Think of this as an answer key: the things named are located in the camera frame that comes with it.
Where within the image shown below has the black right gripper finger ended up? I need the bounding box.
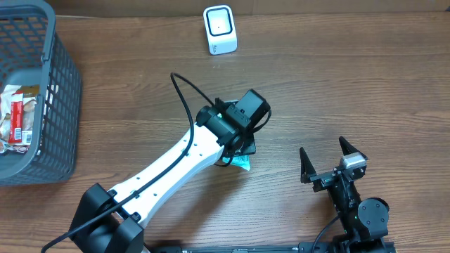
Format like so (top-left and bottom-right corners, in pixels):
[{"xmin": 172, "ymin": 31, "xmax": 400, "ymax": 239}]
[
  {"xmin": 338, "ymin": 136, "xmax": 368, "ymax": 160},
  {"xmin": 300, "ymin": 148, "xmax": 316, "ymax": 183}
]

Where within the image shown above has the teal orange snack pack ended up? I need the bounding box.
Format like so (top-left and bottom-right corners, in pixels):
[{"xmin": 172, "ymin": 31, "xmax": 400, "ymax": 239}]
[{"xmin": 230, "ymin": 155, "xmax": 251, "ymax": 171}]

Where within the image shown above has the brown white snack pouch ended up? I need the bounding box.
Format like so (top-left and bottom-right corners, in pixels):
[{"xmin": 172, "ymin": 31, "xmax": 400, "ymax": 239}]
[{"xmin": 1, "ymin": 84, "xmax": 39, "ymax": 154}]

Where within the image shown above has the red stick packet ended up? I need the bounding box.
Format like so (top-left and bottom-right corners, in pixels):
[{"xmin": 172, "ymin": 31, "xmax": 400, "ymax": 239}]
[{"xmin": 8, "ymin": 93, "xmax": 23, "ymax": 144}]

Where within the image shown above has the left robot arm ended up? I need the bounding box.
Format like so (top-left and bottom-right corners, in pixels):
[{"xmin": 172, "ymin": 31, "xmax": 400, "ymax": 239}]
[{"xmin": 68, "ymin": 95, "xmax": 271, "ymax": 253}]

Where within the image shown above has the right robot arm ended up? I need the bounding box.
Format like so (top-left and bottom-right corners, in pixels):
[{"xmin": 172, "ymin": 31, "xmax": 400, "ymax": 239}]
[{"xmin": 299, "ymin": 136, "xmax": 396, "ymax": 253}]

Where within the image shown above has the white barcode scanner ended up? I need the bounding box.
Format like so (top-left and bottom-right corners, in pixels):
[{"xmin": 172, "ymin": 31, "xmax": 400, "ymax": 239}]
[{"xmin": 203, "ymin": 5, "xmax": 238, "ymax": 55}]

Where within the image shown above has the grey plastic shopping basket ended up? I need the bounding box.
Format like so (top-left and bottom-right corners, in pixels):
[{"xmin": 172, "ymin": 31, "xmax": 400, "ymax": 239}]
[{"xmin": 1, "ymin": 1, "xmax": 82, "ymax": 186}]

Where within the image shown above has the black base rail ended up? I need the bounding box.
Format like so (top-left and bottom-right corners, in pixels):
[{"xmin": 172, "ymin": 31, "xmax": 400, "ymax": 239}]
[{"xmin": 148, "ymin": 242, "xmax": 397, "ymax": 253}]

